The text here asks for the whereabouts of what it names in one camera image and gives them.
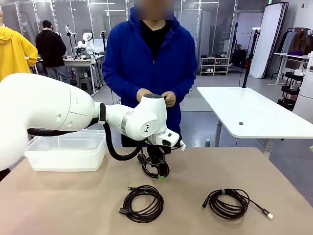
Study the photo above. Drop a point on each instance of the black utility cart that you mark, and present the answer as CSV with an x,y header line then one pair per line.
x,y
289,104

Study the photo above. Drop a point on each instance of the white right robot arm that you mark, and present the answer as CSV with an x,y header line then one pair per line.
x,y
305,98

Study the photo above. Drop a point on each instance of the purple cloth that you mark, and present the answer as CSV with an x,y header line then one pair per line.
x,y
296,52

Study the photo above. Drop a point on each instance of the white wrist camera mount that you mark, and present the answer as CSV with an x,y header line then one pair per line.
x,y
183,146

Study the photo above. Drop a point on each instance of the slim white background robot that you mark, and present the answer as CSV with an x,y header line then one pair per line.
x,y
68,30

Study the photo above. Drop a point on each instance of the person's left hand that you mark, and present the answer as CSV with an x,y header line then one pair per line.
x,y
171,99

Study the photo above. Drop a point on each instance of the tall black stand pole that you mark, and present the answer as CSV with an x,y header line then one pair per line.
x,y
247,73

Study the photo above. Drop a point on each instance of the clothing rack with clothes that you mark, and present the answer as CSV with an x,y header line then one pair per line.
x,y
299,41

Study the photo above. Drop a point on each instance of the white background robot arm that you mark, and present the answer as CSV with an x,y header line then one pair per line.
x,y
86,39

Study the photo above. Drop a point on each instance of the person in blue hoodie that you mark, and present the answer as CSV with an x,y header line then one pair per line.
x,y
127,63

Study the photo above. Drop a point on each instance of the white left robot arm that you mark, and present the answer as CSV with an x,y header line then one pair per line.
x,y
36,102

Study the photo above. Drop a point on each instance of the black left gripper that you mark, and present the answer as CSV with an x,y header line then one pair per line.
x,y
155,154

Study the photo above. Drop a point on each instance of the white folding screen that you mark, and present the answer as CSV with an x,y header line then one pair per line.
x,y
266,44

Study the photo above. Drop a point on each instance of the small grey floor cup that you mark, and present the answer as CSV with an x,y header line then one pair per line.
x,y
207,143

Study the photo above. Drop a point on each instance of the clear plastic storage container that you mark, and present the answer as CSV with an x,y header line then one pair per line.
x,y
68,156

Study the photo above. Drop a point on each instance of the background work desk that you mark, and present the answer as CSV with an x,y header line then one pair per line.
x,y
78,62

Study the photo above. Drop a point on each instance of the person's right hand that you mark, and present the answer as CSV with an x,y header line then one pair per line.
x,y
145,91

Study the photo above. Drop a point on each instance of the man in black jacket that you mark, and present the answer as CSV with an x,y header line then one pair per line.
x,y
50,49

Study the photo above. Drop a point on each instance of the black background tripod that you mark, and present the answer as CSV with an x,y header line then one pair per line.
x,y
104,39

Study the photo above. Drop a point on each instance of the small white desk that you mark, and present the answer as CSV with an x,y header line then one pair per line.
x,y
281,55

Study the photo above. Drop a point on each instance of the wooden shoe rack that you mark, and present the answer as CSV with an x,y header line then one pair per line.
x,y
215,66

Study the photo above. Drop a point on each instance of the large white table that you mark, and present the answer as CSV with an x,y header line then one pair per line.
x,y
244,107

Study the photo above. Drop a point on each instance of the grey plastic stool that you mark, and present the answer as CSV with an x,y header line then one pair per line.
x,y
85,85

